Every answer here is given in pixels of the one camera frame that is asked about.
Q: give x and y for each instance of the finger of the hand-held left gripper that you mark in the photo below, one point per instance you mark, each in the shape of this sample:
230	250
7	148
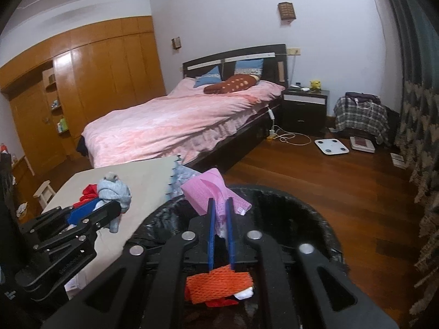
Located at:
82	212
103	214

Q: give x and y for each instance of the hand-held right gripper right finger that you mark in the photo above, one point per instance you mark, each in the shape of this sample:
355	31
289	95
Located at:
231	243

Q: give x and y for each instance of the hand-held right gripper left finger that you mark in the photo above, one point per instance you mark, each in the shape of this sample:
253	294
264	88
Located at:
212	243

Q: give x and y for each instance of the red plastic bag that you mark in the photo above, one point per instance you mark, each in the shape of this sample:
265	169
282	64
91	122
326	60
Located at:
90	192

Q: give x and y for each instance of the grey cloth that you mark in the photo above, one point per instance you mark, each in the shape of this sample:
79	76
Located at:
115	190

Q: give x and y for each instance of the orange foam net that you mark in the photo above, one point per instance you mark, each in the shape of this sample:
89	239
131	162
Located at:
216	282

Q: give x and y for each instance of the white tissue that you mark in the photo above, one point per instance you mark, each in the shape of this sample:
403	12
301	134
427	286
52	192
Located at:
245	293

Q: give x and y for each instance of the pink foam net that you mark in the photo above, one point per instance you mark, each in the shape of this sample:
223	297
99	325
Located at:
205	186

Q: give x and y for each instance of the red plastic wrap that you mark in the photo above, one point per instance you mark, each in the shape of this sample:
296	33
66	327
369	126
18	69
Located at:
221	302

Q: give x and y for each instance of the bin with black bag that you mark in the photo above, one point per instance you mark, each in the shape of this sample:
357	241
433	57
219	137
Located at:
308	212

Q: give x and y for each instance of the small wooden stool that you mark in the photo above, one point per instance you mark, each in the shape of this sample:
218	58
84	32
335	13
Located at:
44	192

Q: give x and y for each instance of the wooden desk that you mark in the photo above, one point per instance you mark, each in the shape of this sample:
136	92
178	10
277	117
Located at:
24	181

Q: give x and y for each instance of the blue quilted pad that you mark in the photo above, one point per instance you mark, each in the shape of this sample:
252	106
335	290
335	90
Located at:
181	178

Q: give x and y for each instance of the pink blanket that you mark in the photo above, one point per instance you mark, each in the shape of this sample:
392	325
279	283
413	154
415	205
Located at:
164	123

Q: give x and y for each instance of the yellow power strip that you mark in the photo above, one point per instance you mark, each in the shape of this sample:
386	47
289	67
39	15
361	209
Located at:
271	136

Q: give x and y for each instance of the white blanket controller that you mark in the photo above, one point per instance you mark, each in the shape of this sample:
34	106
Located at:
271	114

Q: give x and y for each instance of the white bathroom scale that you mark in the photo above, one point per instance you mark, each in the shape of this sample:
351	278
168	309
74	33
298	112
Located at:
331	146

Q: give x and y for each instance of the wooden wardrobe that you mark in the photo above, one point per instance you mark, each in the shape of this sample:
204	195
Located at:
103	68

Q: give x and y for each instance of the dark nightstand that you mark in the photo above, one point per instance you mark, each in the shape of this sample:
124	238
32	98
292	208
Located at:
303	116

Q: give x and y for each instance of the brown dotted pillow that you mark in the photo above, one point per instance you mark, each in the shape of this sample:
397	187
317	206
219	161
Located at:
229	85

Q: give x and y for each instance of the white scale with brown centre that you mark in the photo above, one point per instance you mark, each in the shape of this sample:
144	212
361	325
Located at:
362	144

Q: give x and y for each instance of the blue pillow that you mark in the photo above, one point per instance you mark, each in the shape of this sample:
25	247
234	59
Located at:
207	77
248	65

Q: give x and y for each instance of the yellow plush toy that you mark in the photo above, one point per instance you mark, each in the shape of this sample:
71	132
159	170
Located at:
316	85

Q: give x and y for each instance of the plaid bag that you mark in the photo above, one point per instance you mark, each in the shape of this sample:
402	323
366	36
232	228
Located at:
360	116

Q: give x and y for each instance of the white booklet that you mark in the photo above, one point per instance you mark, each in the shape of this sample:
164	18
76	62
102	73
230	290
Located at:
398	160

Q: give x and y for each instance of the dark wooden bed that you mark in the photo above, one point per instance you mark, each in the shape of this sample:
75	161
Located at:
274	61

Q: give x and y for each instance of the black bag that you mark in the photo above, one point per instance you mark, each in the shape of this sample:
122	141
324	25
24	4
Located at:
392	126

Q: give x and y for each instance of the patterned dark curtain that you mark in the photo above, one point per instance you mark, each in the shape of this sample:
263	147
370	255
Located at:
418	109

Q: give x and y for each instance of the small wall lamp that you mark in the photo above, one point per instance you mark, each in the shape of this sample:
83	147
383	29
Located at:
176	43

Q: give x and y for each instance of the wall socket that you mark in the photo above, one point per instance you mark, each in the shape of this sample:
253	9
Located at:
293	52

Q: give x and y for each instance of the large wall lamp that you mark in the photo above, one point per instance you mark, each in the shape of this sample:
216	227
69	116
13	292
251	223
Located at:
286	11

